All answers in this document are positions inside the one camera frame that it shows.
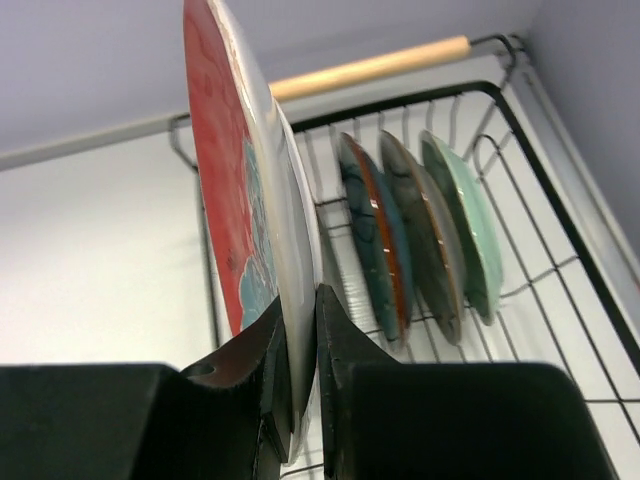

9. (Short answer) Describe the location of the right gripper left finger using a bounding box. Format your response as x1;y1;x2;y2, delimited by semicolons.
1;302;291;479

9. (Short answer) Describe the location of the mint green plate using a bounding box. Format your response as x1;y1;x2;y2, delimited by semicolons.
419;130;504;325

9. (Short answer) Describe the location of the white blue floral plate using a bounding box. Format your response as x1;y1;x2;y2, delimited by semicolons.
209;1;323;465

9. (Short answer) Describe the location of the grey reindeer plate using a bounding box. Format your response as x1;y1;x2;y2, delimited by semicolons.
378;130;466;345

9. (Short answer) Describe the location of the black wire dish rack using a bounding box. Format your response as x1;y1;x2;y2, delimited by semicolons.
167;32;640;480

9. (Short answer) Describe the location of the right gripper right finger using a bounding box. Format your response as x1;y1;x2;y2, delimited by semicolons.
315;285;616;479

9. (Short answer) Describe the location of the red and teal plate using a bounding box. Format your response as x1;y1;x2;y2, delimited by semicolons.
183;1;278;335

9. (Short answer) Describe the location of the dark teal glazed plate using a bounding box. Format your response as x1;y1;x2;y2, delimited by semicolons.
335;133;414;345

